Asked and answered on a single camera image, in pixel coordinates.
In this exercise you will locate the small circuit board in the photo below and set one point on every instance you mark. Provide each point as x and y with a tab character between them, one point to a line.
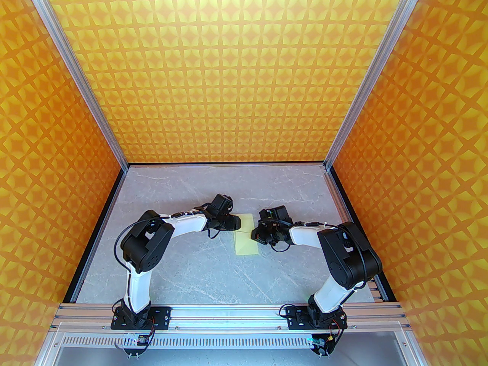
320	343
138	341

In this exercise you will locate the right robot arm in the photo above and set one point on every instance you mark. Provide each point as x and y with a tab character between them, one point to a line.
305	236

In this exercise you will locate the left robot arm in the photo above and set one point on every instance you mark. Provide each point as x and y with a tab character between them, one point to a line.
187	225

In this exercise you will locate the aluminium table side rail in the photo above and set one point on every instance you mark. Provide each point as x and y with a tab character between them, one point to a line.
378	295

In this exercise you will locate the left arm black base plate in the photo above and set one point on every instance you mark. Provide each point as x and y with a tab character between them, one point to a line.
162	315

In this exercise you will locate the pale yellow paper sheet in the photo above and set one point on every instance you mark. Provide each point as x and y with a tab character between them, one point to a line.
246	242

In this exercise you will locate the aluminium frame post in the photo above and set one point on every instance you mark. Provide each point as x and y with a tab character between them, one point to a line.
76	71
375	71

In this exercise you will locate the black table border strip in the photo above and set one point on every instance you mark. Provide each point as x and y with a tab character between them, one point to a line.
348	204

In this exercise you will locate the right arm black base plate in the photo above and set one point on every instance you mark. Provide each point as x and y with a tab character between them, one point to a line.
295	318

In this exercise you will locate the aluminium mounting rail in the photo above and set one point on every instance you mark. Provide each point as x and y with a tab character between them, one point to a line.
228	315

